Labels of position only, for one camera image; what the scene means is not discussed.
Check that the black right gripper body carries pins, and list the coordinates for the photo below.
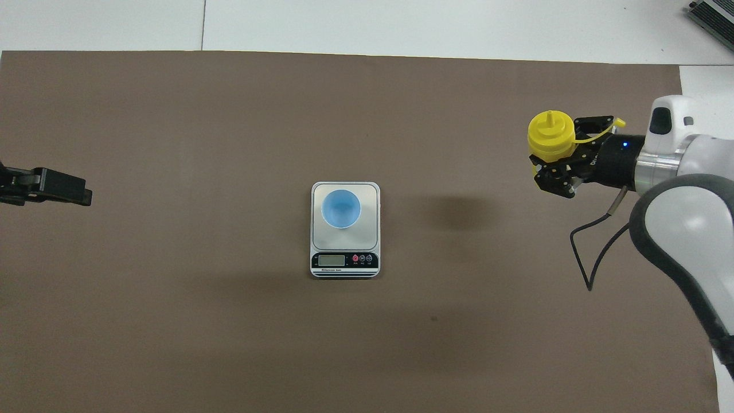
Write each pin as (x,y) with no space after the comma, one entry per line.
(616,163)

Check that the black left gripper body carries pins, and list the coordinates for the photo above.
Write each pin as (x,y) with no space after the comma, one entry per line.
(3,183)

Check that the yellow squeeze bottle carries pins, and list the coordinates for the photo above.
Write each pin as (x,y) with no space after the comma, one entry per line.
(550,137)

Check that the light blue plastic cup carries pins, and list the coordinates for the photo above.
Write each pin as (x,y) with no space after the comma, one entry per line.
(341,209)

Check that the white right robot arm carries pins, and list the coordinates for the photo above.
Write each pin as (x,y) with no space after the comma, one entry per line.
(688,229)

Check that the silver digital kitchen scale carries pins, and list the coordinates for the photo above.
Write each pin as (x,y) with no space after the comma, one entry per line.
(345,259)

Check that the grey ribbed metal device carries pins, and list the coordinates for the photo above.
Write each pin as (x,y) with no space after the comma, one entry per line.
(717,17)

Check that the brown paper table mat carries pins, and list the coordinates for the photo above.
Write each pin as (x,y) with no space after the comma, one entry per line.
(229,344)

